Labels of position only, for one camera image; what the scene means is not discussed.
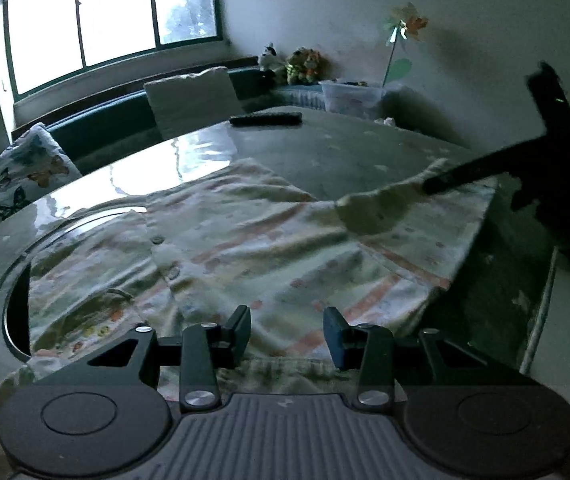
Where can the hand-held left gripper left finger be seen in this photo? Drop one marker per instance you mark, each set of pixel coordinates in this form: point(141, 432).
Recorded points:
point(241, 332)

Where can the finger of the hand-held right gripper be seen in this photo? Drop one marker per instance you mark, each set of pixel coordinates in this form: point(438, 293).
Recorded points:
point(465, 172)

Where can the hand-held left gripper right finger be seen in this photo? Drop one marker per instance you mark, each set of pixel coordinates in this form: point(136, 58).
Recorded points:
point(333, 332)

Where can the pale patterned button shirt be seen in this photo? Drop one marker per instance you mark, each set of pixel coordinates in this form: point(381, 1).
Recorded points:
point(265, 260)

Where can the crumpled white tissue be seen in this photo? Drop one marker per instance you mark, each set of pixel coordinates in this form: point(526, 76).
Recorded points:
point(386, 122)

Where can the clear plastic storage box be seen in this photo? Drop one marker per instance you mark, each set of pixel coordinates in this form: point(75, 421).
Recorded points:
point(352, 100)

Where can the paper pinwheel flower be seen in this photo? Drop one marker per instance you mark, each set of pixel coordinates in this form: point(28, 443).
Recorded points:
point(405, 27)

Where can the orange plush toy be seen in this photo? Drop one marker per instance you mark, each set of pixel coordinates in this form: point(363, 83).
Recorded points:
point(305, 65)

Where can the black remote control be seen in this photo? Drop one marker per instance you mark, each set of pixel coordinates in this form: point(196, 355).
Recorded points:
point(265, 119)

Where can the round glass turntable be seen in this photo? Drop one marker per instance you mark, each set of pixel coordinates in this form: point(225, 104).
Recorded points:
point(17, 310)

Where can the black and white plush toy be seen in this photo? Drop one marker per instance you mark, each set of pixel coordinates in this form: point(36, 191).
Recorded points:
point(269, 57)

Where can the white seat cushion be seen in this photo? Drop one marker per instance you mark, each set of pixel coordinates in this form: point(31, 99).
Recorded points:
point(192, 102)

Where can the dark green sofa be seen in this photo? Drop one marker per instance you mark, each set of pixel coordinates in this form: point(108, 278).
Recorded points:
point(110, 120)

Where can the butterfly print pillow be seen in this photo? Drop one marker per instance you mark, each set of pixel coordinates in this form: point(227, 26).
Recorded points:
point(20, 180)

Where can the green framed window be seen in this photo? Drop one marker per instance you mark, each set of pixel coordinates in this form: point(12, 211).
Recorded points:
point(115, 15)

